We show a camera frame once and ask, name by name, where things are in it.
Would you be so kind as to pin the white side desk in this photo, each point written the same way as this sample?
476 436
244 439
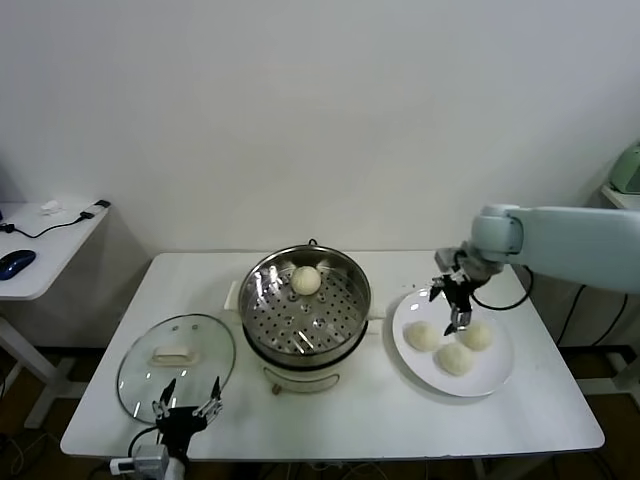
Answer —
50 260

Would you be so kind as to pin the small white crumpled object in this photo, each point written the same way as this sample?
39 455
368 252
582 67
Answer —
50 206

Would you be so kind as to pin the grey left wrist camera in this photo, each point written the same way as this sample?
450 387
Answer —
147 457

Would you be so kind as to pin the white steamed baozi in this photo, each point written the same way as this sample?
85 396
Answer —
455 358
421 336
306 281
478 335

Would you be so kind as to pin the white shelf table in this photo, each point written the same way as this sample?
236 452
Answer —
622 197

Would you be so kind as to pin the perforated steel steamer basket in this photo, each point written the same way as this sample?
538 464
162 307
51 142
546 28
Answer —
305 325

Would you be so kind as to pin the white round plate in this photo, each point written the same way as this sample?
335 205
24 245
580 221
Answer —
415 370

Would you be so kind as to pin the small black phone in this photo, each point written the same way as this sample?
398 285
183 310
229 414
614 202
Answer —
102 203

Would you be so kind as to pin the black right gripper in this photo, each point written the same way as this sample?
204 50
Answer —
460 292

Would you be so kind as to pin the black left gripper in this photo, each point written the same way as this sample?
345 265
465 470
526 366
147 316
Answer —
177 422

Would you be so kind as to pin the white electric cooker pot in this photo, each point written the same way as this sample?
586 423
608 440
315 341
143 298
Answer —
300 375

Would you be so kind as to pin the mint green appliance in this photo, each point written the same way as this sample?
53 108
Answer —
627 172

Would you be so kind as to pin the pale right robot arm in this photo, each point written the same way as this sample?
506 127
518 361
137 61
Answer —
575 235

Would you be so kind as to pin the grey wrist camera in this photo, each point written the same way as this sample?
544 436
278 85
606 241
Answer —
147 457
447 259

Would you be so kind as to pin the blue computer mouse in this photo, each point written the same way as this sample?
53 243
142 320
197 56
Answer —
15 262

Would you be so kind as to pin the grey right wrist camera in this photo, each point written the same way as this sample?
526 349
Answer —
447 259

